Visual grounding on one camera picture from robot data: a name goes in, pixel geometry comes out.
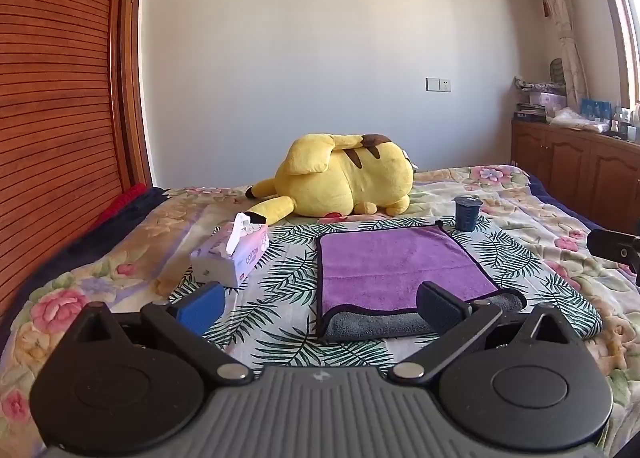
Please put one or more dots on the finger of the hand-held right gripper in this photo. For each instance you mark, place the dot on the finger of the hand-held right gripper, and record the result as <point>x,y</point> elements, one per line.
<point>615,244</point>

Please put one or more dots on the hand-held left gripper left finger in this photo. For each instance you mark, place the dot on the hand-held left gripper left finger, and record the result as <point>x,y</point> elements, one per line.
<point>202,309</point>

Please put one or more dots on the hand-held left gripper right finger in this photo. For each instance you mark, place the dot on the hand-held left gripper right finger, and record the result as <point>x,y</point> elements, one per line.
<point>439,307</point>

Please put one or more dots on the purple towel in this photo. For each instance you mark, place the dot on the purple towel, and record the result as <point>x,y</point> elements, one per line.
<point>395,268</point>

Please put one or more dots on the grey towel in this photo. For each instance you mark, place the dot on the grey towel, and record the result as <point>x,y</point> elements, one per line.
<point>380,325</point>

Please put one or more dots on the white tissue box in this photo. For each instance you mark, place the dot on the white tissue box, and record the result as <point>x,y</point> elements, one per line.
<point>235,258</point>

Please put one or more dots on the leaf print sheet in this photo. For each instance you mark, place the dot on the leaf print sheet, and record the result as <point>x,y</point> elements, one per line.
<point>280,288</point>

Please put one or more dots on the wooden cabinet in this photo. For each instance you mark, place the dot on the wooden cabinet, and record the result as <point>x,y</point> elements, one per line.
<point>575,158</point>

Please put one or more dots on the dark blue cup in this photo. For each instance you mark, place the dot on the dark blue cup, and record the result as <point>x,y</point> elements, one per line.
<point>467,214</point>

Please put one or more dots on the dark blue blanket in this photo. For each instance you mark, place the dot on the dark blue blanket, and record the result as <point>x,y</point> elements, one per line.
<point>90,243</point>

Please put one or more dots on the white plastic bag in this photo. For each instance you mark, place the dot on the white plastic bag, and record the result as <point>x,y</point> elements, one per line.
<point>575,119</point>

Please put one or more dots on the red cloth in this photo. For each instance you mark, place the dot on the red cloth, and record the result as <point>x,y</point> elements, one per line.
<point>120,203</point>

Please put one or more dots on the blue box set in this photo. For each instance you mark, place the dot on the blue box set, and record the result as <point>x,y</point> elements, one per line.
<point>596,109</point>

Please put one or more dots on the stack of books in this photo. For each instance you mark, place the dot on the stack of books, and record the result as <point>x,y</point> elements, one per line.
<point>531,111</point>

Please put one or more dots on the yellow plush toy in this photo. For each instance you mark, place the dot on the yellow plush toy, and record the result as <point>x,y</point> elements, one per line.
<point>345,178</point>

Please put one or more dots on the folded floral cloth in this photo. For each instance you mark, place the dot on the folded floral cloth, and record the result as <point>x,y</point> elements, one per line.
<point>539,85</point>

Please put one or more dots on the floral curtain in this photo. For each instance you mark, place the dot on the floral curtain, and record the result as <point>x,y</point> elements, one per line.
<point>562,18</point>

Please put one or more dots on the wooden slatted wardrobe door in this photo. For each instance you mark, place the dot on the wooden slatted wardrobe door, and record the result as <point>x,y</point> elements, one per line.
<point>55,103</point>

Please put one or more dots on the red curtain tassel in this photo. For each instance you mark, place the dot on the red curtain tassel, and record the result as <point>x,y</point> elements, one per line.
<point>541,0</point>

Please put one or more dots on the window frame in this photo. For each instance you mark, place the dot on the window frame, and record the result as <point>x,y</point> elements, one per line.
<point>617,23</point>

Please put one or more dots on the white wall socket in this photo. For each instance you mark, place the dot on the white wall socket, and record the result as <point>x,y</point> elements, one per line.
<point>438,84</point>

